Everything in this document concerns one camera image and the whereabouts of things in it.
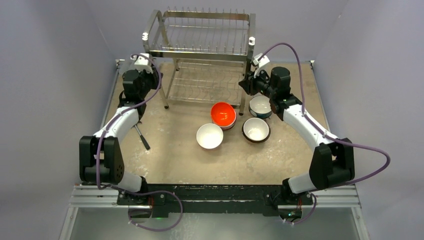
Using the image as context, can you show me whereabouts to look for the orange bowl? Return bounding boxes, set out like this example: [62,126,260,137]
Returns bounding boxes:
[210,102,236,120]

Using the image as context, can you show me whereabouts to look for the stainless steel dish rack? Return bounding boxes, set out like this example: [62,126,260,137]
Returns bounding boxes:
[141,8,257,115]

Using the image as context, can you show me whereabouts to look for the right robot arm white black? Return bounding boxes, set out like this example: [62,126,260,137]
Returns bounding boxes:
[239,66,355,204]

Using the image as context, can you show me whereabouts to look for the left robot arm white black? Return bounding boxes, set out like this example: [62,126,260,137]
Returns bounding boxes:
[79,67,162,205]

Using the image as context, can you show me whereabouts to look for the white bowl teal outside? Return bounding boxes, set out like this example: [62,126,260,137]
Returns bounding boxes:
[248,95,273,119]

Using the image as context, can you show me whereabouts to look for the white bowl brown outside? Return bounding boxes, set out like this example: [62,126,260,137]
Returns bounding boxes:
[241,117,271,143]

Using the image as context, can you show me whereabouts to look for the white bowl red patterned outside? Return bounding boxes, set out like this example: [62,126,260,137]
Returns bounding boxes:
[211,118,237,131]

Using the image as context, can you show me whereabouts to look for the black hammer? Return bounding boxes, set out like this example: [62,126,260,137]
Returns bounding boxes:
[134,123,151,151]

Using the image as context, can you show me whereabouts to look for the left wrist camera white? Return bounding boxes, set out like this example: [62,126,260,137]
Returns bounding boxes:
[130,53,153,74]

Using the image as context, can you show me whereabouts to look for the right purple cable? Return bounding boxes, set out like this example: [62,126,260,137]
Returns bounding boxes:
[256,42,391,226]

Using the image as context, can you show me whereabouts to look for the purple cable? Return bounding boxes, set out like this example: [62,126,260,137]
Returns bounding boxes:
[95,53,183,233]
[256,42,391,226]

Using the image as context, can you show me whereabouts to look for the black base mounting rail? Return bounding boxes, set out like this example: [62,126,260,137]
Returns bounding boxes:
[69,183,361,219]

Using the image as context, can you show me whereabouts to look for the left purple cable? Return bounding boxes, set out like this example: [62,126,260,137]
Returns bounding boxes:
[95,53,183,233]

